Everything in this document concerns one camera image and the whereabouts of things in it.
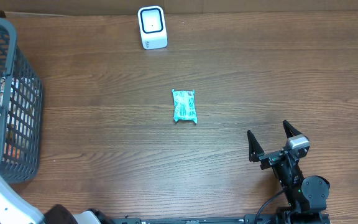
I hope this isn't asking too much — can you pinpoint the white barcode scanner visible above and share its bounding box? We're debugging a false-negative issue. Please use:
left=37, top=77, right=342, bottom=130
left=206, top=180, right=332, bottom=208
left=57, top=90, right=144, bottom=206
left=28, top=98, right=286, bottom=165
left=137, top=6, right=168, bottom=50

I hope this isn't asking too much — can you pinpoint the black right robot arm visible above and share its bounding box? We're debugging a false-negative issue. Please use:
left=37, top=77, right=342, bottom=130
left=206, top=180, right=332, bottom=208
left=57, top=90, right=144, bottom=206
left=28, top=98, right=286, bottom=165
left=244, top=120, right=331, bottom=223

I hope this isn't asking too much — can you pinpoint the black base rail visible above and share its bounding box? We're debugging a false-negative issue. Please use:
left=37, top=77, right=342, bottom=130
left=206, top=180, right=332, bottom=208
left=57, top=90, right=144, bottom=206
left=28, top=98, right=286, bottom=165
left=110, top=214, right=279, bottom=224

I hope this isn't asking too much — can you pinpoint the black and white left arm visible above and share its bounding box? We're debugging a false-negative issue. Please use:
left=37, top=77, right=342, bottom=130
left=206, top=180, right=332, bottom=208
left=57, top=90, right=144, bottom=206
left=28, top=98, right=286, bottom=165
left=0, top=176, right=112, bottom=224

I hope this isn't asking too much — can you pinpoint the teal wet wipes pack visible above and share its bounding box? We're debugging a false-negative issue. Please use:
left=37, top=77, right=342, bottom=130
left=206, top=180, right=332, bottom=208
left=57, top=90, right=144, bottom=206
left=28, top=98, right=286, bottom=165
left=172, top=89, right=198, bottom=124

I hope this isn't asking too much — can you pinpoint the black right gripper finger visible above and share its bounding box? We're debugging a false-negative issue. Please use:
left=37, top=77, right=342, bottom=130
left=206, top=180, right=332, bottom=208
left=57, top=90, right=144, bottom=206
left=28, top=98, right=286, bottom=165
left=247, top=130, right=265, bottom=162
left=283, top=120, right=301, bottom=138

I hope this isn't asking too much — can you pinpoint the grey plastic mesh basket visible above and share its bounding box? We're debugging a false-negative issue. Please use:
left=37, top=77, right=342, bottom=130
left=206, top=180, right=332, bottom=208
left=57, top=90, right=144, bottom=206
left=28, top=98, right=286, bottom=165
left=0, top=18, right=44, bottom=184

